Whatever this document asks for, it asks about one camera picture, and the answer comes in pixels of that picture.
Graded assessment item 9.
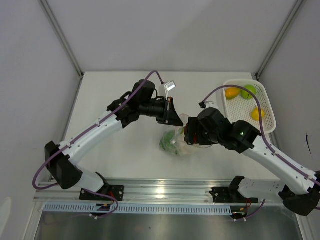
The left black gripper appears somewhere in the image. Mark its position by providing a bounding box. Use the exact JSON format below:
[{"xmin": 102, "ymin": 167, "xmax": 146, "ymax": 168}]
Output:
[{"xmin": 139, "ymin": 96, "xmax": 184, "ymax": 127}]

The clear pink-dotted zip bag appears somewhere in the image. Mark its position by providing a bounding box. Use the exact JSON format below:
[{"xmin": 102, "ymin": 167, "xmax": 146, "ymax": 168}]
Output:
[{"xmin": 167, "ymin": 114, "xmax": 212, "ymax": 157}]

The green toy cabbage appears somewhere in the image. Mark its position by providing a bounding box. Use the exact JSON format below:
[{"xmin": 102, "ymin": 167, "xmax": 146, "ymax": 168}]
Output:
[{"xmin": 159, "ymin": 130, "xmax": 179, "ymax": 156}]

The orange yellow toy mango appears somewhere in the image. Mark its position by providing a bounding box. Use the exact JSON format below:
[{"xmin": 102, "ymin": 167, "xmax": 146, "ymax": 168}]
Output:
[{"xmin": 224, "ymin": 87, "xmax": 242, "ymax": 100}]

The yellow toy lemon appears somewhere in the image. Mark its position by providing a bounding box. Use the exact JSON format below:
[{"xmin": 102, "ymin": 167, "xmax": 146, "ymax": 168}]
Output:
[{"xmin": 251, "ymin": 106, "xmax": 265, "ymax": 122}]

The green toy apple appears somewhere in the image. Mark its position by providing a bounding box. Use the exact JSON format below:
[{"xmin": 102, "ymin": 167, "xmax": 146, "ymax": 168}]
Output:
[{"xmin": 241, "ymin": 85, "xmax": 257, "ymax": 100}]

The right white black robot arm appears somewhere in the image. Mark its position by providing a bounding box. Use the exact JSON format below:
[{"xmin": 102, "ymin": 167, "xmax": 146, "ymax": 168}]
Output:
[{"xmin": 184, "ymin": 107, "xmax": 320, "ymax": 216}]

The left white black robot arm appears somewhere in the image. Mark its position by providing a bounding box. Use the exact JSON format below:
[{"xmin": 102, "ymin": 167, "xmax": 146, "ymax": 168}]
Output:
[{"xmin": 45, "ymin": 80, "xmax": 184, "ymax": 200}]

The white plastic basket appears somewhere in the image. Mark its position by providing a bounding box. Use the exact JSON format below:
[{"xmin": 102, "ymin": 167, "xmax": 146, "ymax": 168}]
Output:
[{"xmin": 216, "ymin": 79, "xmax": 277, "ymax": 134}]

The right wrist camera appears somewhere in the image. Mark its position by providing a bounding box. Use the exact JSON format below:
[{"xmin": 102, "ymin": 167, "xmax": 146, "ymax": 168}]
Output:
[{"xmin": 199, "ymin": 101, "xmax": 219, "ymax": 109}]

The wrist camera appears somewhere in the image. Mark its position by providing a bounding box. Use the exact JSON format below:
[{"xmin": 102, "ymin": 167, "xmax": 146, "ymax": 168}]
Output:
[
  {"xmin": 199, "ymin": 101, "xmax": 219, "ymax": 109},
  {"xmin": 158, "ymin": 81, "xmax": 176, "ymax": 99}
]

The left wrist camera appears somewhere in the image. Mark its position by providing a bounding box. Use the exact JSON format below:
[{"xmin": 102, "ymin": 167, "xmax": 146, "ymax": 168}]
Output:
[{"xmin": 158, "ymin": 81, "xmax": 176, "ymax": 99}]

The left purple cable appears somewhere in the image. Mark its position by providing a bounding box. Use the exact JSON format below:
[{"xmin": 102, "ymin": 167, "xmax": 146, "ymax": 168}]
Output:
[{"xmin": 31, "ymin": 70, "xmax": 165, "ymax": 190}]

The purple cable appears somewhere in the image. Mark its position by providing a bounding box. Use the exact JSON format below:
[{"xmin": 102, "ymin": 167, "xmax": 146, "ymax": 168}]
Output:
[
  {"xmin": 202, "ymin": 85, "xmax": 320, "ymax": 211},
  {"xmin": 31, "ymin": 70, "xmax": 165, "ymax": 190}
]

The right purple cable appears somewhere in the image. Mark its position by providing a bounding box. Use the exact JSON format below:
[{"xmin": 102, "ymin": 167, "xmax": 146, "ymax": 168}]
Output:
[{"xmin": 202, "ymin": 85, "xmax": 320, "ymax": 211}]

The aluminium mounting rail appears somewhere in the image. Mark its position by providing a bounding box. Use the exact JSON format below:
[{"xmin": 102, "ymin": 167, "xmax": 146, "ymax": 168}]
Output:
[{"xmin": 33, "ymin": 178, "xmax": 284, "ymax": 206}]

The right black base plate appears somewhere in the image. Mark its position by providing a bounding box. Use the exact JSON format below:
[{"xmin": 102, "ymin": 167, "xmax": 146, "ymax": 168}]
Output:
[{"xmin": 209, "ymin": 187, "xmax": 238, "ymax": 203}]

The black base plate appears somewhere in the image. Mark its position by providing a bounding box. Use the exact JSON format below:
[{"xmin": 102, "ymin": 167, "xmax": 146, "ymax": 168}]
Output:
[
  {"xmin": 79, "ymin": 185, "xmax": 125, "ymax": 202},
  {"xmin": 209, "ymin": 187, "xmax": 238, "ymax": 203}
]

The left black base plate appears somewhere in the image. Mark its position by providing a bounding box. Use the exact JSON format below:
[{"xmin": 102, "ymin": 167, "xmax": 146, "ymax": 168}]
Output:
[{"xmin": 79, "ymin": 185, "xmax": 125, "ymax": 202}]

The right aluminium frame post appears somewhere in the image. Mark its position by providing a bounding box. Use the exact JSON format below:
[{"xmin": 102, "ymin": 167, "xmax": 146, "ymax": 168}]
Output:
[{"xmin": 254, "ymin": 0, "xmax": 308, "ymax": 82}]

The aluminium frame post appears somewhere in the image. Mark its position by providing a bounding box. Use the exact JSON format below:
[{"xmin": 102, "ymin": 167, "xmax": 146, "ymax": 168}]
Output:
[
  {"xmin": 38, "ymin": 0, "xmax": 84, "ymax": 78},
  {"xmin": 254, "ymin": 0, "xmax": 308, "ymax": 82}
]

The white slotted cable duct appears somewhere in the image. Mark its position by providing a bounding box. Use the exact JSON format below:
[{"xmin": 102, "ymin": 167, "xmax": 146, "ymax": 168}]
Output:
[{"xmin": 43, "ymin": 202, "xmax": 233, "ymax": 216}]

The left aluminium frame post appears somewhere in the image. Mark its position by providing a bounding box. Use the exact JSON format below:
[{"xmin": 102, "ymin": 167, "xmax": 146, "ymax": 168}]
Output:
[{"xmin": 38, "ymin": 0, "xmax": 84, "ymax": 78}]

